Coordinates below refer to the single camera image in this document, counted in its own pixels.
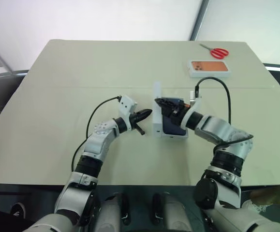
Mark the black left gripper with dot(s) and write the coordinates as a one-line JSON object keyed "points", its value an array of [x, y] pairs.
{"points": [[133, 118]]}

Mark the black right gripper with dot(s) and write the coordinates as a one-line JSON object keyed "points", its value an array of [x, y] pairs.
{"points": [[179, 113]]}

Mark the dark blue smartphone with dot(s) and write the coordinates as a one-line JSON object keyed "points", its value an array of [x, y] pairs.
{"points": [[171, 128]]}

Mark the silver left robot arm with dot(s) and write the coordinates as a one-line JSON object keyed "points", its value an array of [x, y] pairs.
{"points": [[98, 142]]}

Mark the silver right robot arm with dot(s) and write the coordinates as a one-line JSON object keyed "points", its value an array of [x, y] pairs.
{"points": [[214, 128]]}

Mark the white open phone box base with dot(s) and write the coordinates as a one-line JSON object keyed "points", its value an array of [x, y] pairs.
{"points": [[156, 116]]}

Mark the white box lid phone print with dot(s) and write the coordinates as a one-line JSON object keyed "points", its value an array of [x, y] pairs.
{"points": [[210, 68]]}

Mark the white sneaker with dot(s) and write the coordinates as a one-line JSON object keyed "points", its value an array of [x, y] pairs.
{"points": [[253, 206]]}

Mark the black and white shoe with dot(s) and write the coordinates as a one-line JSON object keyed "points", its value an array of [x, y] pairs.
{"points": [[17, 209]]}

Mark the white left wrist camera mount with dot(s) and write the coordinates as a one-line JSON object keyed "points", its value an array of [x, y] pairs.
{"points": [[126, 104]]}

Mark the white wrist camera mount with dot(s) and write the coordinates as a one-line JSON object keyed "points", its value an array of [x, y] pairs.
{"points": [[126, 104], [197, 101]]}

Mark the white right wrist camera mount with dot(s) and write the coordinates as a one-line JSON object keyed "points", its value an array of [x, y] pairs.
{"points": [[197, 101]]}

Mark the grey window frame post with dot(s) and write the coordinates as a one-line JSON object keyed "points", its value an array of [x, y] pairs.
{"points": [[199, 19]]}

